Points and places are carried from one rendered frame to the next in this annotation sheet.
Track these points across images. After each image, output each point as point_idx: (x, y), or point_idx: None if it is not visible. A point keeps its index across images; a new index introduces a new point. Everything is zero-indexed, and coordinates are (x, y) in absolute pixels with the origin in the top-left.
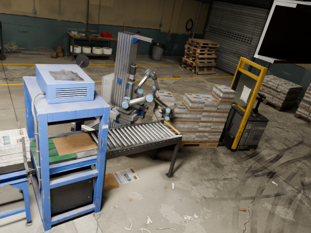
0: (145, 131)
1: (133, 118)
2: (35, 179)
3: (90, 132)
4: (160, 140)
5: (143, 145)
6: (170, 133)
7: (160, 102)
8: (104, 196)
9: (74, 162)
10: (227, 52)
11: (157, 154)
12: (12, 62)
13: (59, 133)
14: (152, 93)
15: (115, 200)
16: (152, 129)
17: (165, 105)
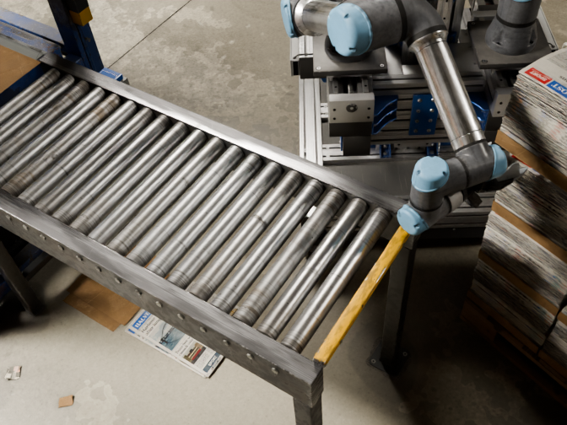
0: (207, 200)
1: (339, 110)
2: None
3: (50, 66)
4: (159, 297)
5: (70, 250)
6: (286, 307)
7: (438, 93)
8: (46, 314)
9: None
10: None
11: (434, 358)
12: None
13: (270, 42)
14: (410, 5)
15: (42, 357)
16: (252, 215)
17: (460, 132)
